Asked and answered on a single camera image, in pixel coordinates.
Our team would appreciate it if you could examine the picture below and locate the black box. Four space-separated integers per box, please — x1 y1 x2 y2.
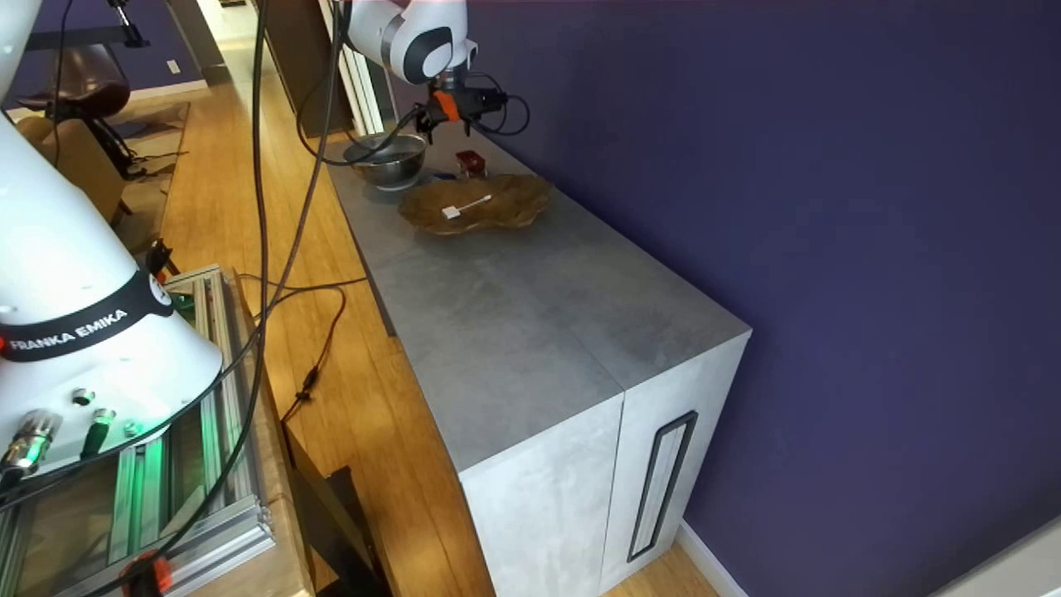
288 428 390 597

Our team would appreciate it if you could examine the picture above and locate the round metal bowl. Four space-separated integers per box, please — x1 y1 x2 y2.
341 129 430 196

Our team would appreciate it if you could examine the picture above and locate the black cabinet door handle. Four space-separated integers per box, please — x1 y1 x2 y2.
624 408 704 563

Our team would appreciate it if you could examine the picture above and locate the grey concrete-look cabinet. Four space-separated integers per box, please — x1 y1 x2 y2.
319 113 756 597

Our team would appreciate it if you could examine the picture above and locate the thin black floor cable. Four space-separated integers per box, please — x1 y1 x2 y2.
235 273 370 428

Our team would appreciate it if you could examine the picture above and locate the orange clamp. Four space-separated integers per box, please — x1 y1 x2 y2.
121 548 180 597

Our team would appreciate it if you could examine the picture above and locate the orange gripper cable strap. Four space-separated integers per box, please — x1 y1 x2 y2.
430 85 464 126

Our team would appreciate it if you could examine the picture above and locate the dark red chair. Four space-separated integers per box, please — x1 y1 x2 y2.
45 41 153 179

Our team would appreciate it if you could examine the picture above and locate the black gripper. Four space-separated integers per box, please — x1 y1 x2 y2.
413 75 483 145

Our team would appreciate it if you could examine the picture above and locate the black desk top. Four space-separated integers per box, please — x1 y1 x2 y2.
25 22 145 54

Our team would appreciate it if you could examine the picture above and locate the dark brown door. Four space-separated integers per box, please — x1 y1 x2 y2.
261 0 359 143

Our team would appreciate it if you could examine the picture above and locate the brown wooden dish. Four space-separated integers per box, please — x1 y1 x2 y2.
394 169 557 244

